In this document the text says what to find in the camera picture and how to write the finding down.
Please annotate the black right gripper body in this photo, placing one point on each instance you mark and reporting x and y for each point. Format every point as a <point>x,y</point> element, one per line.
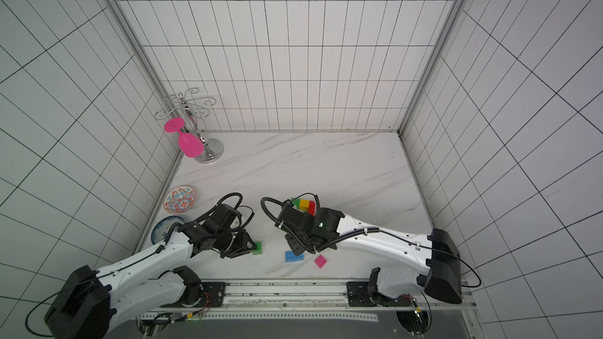
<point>302,241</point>

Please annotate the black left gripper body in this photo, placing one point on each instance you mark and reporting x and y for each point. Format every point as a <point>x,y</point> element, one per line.
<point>231,246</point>

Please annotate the red lego brick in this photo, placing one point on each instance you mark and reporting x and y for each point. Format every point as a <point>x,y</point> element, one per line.
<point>312,208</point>

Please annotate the magenta lego brick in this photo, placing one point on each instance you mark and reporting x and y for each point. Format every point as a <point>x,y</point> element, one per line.
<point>320,261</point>

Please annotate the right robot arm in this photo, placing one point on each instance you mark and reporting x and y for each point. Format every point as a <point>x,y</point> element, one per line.
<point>429,263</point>

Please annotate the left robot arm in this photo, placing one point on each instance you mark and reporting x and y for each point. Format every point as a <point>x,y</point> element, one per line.
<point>93,302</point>

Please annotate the blue lego brick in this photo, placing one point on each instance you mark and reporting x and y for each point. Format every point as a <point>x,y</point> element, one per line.
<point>290,257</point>

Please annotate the blue patterned ceramic plate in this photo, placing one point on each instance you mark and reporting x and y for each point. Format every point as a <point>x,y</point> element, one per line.
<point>161,229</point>

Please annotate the metal glass rack stand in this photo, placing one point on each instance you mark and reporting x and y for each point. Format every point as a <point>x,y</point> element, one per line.
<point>194,109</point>

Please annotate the pink plastic wine glass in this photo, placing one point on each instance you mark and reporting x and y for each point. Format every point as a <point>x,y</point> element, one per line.
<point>190,145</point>

